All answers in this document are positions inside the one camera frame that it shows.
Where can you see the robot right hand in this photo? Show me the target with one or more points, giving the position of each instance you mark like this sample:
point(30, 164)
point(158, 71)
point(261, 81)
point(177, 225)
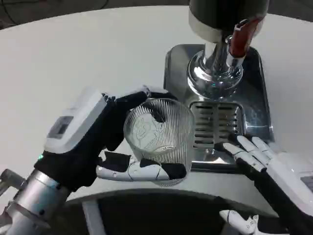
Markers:
point(288, 193)

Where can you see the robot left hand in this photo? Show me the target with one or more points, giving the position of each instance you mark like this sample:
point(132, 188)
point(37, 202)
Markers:
point(73, 156)

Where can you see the clear ribbed glass cup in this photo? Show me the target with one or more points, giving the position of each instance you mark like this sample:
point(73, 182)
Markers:
point(168, 137)

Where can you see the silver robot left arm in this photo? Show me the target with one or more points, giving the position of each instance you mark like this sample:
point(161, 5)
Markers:
point(34, 195)

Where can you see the steel drip tray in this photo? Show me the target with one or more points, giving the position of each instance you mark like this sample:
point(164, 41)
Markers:
point(256, 110)

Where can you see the steel drip grid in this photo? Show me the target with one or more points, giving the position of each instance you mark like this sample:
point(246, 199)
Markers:
point(215, 122)

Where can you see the steel drink dispenser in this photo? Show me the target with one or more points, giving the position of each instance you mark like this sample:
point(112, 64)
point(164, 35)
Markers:
point(210, 73)

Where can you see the white frame strut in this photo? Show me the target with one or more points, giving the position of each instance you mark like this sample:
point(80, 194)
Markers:
point(91, 218)

